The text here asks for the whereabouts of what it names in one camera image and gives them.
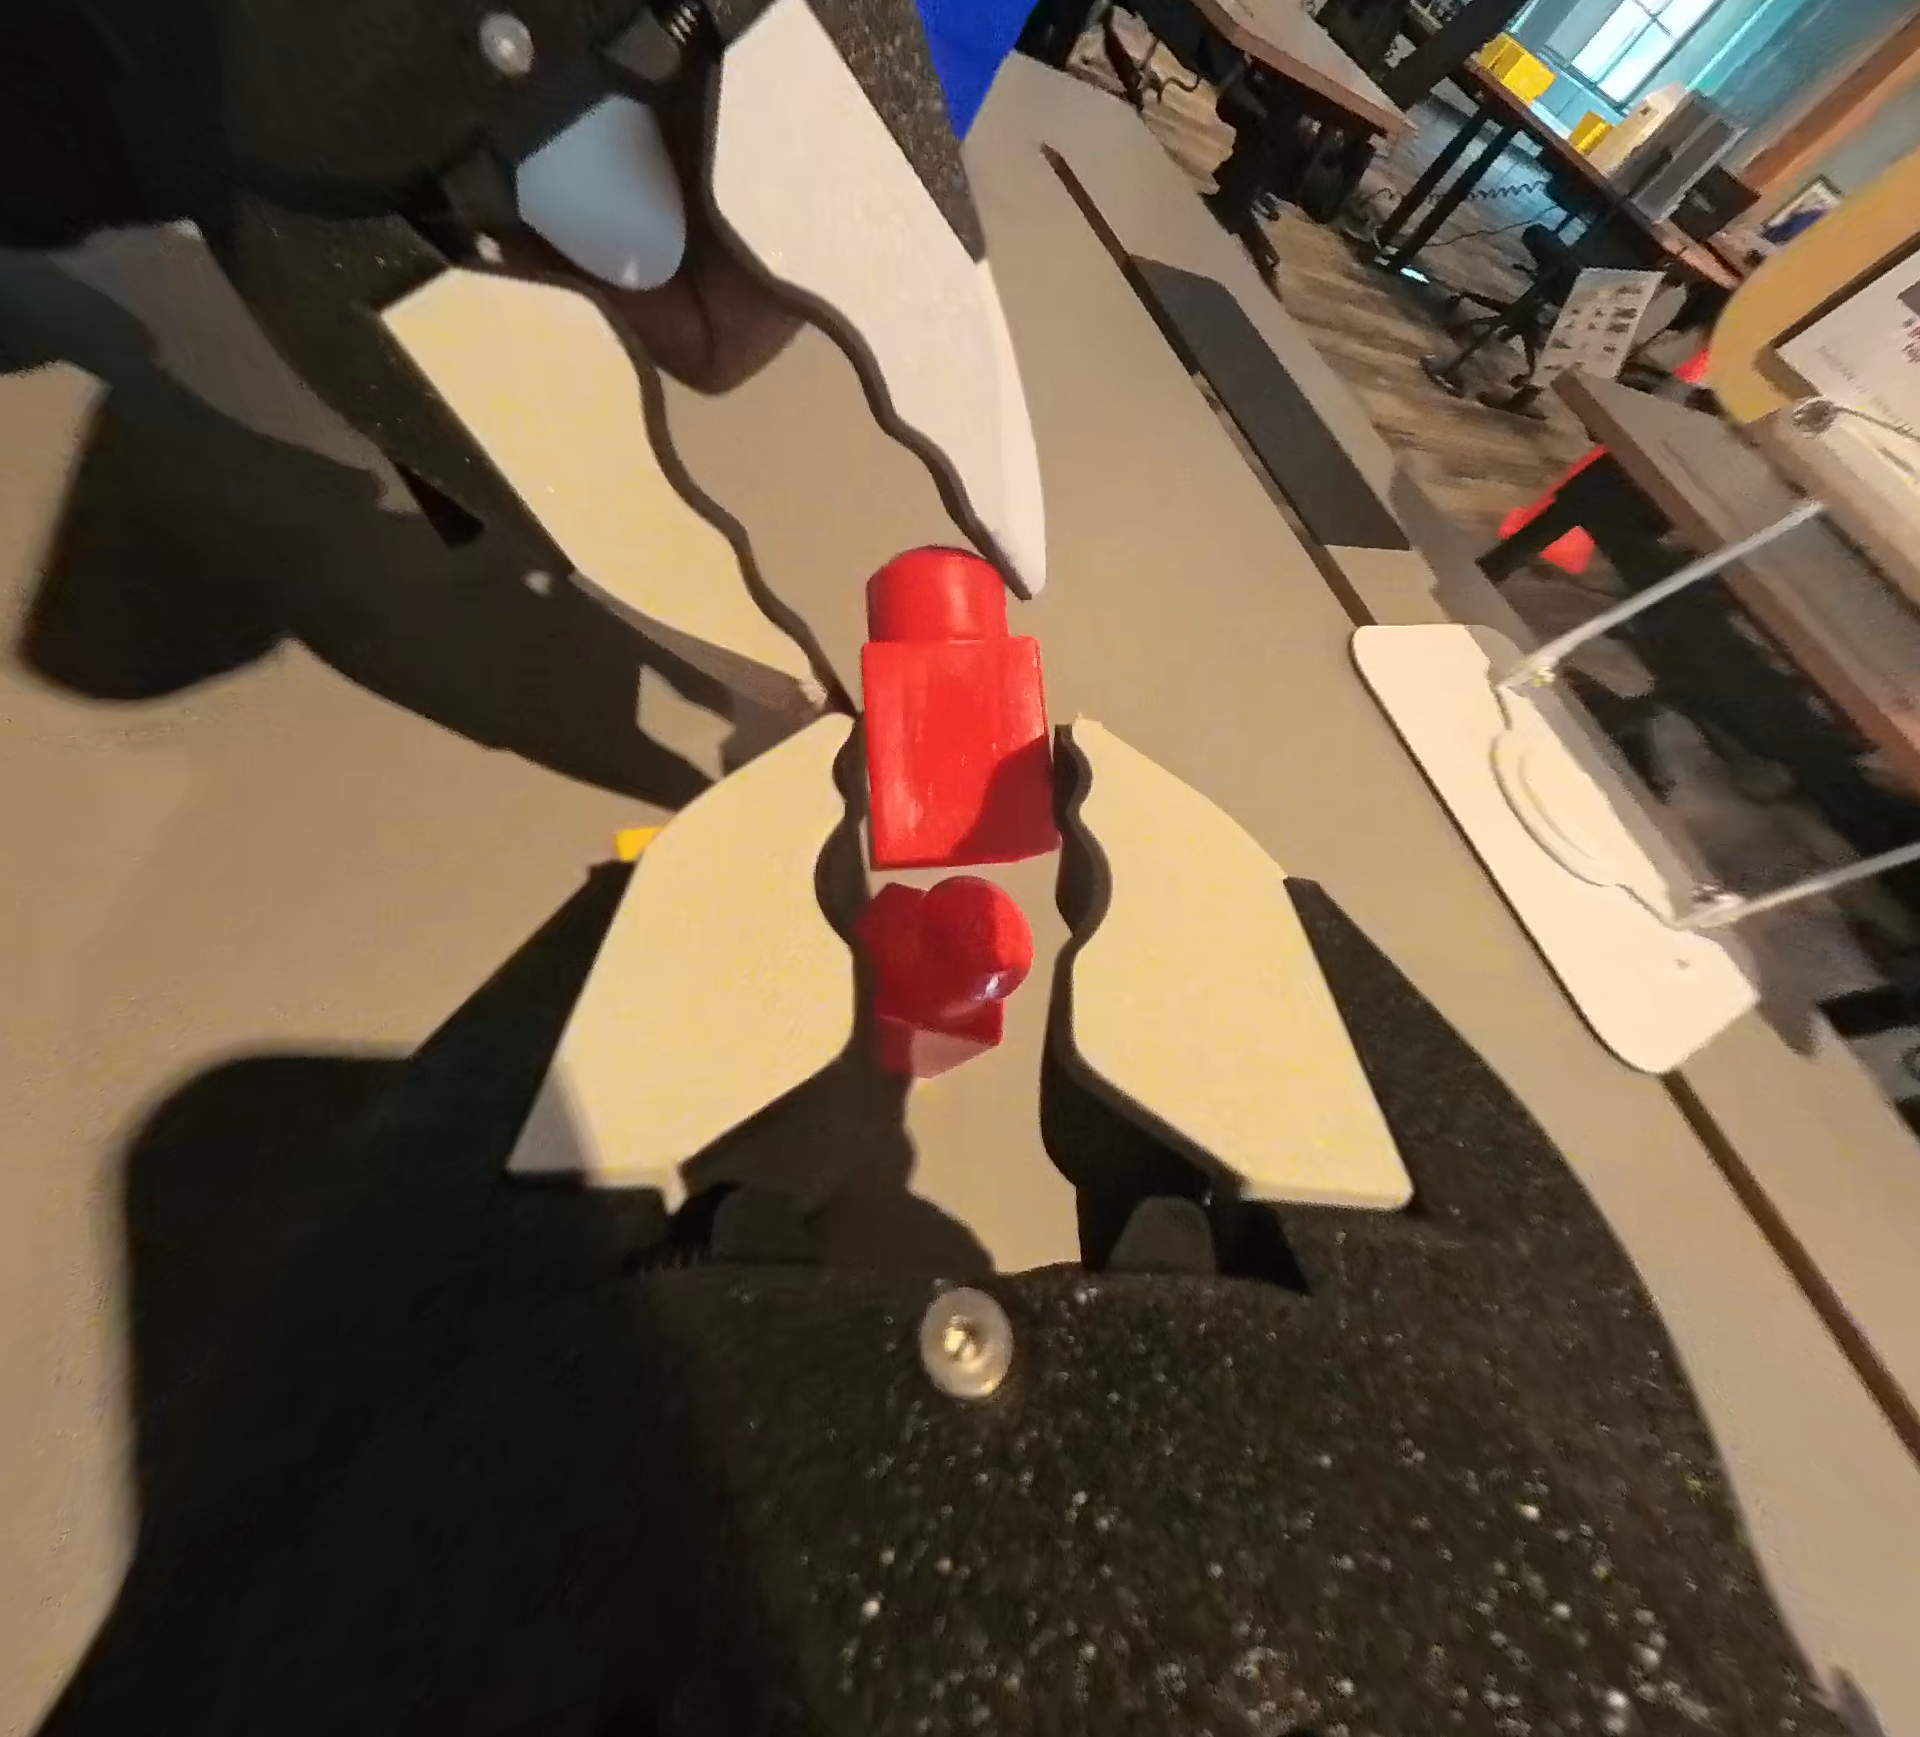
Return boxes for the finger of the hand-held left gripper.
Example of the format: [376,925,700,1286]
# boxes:
[378,89,830,722]
[707,0,1050,602]

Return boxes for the clear acrylic board stand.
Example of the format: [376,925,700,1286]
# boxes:
[1488,394,1920,934]

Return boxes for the white box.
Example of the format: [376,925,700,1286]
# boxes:
[1611,85,1746,210]

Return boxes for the grey side table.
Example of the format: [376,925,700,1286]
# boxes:
[1552,368,1920,787]

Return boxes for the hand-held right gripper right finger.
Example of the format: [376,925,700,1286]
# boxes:
[1047,714,1417,1217]

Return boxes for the dark grey flat panel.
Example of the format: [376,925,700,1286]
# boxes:
[1128,257,1417,553]

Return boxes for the red stool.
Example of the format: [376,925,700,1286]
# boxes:
[1479,443,1618,577]

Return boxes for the red mega block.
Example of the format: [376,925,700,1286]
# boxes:
[860,544,1063,871]
[853,873,1040,1082]

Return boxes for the person's left hand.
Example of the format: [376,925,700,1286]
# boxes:
[637,260,805,394]

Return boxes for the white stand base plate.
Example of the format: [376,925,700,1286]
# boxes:
[1347,622,1763,1076]

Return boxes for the printed instruction board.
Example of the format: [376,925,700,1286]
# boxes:
[1707,154,1920,525]

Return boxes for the printed leaflet stand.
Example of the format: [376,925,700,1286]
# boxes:
[1528,265,1669,392]

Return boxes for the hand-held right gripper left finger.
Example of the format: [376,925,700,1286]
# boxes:
[509,711,872,1207]

